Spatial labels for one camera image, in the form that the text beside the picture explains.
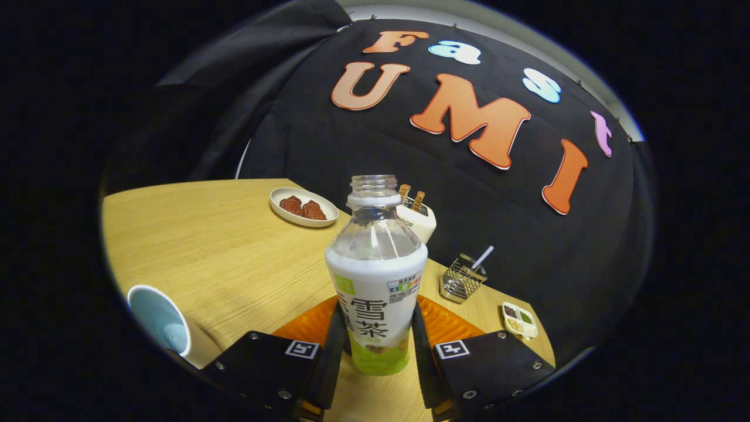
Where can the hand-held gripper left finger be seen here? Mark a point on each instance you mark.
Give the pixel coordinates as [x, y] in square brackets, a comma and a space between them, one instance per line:
[335, 363]

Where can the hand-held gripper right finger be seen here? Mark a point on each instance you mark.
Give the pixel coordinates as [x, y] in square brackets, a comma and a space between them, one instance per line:
[423, 363]

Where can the clear plastic juice bottle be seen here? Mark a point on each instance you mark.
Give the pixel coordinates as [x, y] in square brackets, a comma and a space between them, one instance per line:
[375, 281]

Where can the small divided seed dish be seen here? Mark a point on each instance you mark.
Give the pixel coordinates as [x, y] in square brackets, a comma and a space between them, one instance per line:
[520, 321]

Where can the silver spoon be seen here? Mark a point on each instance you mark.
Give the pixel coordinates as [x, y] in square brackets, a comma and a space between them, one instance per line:
[483, 258]

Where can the cream toaster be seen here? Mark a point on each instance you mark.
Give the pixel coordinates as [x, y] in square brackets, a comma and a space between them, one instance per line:
[419, 225]

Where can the wooden table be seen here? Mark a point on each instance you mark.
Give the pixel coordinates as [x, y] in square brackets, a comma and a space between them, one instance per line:
[234, 264]

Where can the red food piece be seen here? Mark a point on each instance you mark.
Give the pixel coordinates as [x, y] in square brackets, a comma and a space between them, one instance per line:
[314, 210]
[290, 205]

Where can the white oval plate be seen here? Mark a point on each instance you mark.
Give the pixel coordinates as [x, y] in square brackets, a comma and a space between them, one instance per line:
[281, 214]

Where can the brown toast slice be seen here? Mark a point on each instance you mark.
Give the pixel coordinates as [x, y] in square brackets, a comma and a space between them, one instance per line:
[404, 191]
[418, 201]

